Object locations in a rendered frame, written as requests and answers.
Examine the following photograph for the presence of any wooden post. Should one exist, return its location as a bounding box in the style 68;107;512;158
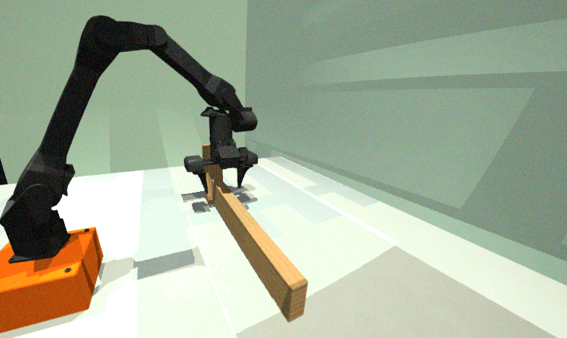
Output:
202;144;223;204

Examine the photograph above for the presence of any wooden side rail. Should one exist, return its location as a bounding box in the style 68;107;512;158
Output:
212;177;308;323

